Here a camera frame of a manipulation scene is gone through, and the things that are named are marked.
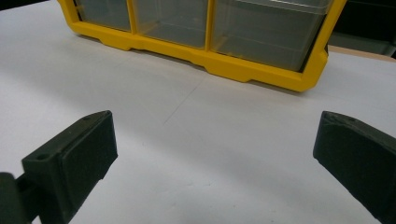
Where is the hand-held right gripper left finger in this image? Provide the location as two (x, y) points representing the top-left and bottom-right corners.
(21, 109), (119, 224)

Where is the yellow drawer organizer cabinet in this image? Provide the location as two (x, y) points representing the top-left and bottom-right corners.
(56, 0), (347, 93)

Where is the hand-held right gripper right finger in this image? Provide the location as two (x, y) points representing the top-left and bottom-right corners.
(312, 110), (396, 224)

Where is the large clear plastic drawer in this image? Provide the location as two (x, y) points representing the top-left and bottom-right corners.
(211, 0), (334, 73)

